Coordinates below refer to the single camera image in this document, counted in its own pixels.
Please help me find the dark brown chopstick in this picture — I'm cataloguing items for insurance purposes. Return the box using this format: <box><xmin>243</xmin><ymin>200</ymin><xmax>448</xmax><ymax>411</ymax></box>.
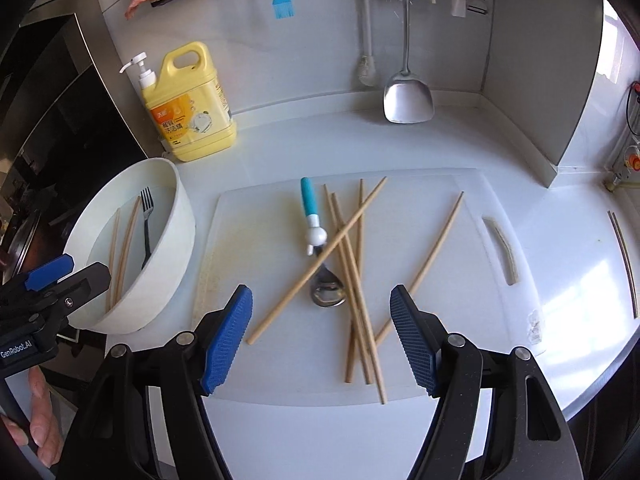
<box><xmin>607</xmin><ymin>211</ymin><xmax>637</xmax><ymax>319</ymax></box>
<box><xmin>611</xmin><ymin>210</ymin><xmax>639</xmax><ymax>318</ymax></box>

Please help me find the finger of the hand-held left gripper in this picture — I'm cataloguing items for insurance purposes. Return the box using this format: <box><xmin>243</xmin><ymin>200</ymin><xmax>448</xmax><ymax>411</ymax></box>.
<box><xmin>30</xmin><ymin>261</ymin><xmax>112</xmax><ymax>321</ymax></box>
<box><xmin>0</xmin><ymin>254</ymin><xmax>76</xmax><ymax>307</ymax></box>

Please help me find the steel fork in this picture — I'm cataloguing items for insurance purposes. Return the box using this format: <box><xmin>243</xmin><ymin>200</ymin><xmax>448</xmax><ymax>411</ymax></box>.
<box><xmin>140</xmin><ymin>187</ymin><xmax>154</xmax><ymax>270</ymax></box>

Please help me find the steel spatula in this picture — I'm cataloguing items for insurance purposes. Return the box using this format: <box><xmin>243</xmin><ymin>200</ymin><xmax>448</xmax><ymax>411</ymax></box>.
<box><xmin>383</xmin><ymin>0</ymin><xmax>435</xmax><ymax>125</ymax></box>

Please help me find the light wooden chopstick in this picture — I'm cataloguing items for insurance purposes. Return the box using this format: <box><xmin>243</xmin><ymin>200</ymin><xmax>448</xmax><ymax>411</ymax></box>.
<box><xmin>106</xmin><ymin>207</ymin><xmax>122</xmax><ymax>312</ymax></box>
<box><xmin>331</xmin><ymin>192</ymin><xmax>388</xmax><ymax>406</ymax></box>
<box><xmin>344</xmin><ymin>178</ymin><xmax>364</xmax><ymax>384</ymax></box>
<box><xmin>323</xmin><ymin>184</ymin><xmax>373</xmax><ymax>386</ymax></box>
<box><xmin>114</xmin><ymin>196</ymin><xmax>142</xmax><ymax>308</ymax></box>
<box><xmin>372</xmin><ymin>191</ymin><xmax>465</xmax><ymax>348</ymax></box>
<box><xmin>246</xmin><ymin>176</ymin><xmax>388</xmax><ymax>346</ymax></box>

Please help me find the white round bowl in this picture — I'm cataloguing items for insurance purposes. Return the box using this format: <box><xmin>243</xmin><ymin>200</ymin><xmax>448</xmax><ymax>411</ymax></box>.
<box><xmin>64</xmin><ymin>157</ymin><xmax>197</xmax><ymax>335</ymax></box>

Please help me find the grey gas valve orange knob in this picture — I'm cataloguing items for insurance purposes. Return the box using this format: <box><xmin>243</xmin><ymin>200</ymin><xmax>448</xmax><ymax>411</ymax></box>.
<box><xmin>605</xmin><ymin>140</ymin><xmax>640</xmax><ymax>186</ymax></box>

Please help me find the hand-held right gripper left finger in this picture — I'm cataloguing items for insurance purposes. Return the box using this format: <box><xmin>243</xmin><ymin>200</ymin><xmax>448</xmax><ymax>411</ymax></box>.
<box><xmin>57</xmin><ymin>284</ymin><xmax>253</xmax><ymax>480</ymax></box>

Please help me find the black glass cooktop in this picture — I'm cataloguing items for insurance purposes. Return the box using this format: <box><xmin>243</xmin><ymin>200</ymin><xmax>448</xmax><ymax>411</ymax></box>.
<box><xmin>0</xmin><ymin>0</ymin><xmax>151</xmax><ymax>271</ymax></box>

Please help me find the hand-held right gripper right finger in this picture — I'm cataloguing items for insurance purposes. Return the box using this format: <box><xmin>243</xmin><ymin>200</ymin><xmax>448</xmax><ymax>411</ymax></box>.
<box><xmin>390</xmin><ymin>284</ymin><xmax>583</xmax><ymax>480</ymax></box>

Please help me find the white bottle brush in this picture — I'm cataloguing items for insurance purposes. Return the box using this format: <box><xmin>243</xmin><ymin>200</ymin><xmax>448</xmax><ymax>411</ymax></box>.
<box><xmin>356</xmin><ymin>0</ymin><xmax>381</xmax><ymax>87</ymax></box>

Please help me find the white plastic cutting board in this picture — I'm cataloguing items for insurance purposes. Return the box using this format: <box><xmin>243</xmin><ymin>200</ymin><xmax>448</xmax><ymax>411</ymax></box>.
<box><xmin>192</xmin><ymin>167</ymin><xmax>546</xmax><ymax>406</ymax></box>

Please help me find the blue-handled steel spoon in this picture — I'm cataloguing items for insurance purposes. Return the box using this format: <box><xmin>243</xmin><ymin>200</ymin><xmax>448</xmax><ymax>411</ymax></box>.
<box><xmin>300</xmin><ymin>176</ymin><xmax>347</xmax><ymax>307</ymax></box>

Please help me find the black cable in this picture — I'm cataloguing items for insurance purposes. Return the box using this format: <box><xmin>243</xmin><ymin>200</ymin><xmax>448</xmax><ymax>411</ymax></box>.
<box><xmin>625</xmin><ymin>80</ymin><xmax>640</xmax><ymax>137</ymax></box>

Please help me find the yellow gas hose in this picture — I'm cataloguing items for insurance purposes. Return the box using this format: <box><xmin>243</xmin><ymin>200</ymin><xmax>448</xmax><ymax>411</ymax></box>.
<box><xmin>602</xmin><ymin>177</ymin><xmax>640</xmax><ymax>194</ymax></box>

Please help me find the yellow dish soap bottle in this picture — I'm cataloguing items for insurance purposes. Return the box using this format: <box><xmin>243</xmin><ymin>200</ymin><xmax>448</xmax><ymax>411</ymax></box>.
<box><xmin>118</xmin><ymin>41</ymin><xmax>237</xmax><ymax>162</ymax></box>

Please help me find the person's left hand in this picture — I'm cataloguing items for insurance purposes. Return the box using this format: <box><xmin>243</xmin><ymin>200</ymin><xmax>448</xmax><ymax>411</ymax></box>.
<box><xmin>0</xmin><ymin>365</ymin><xmax>63</xmax><ymax>467</ymax></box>

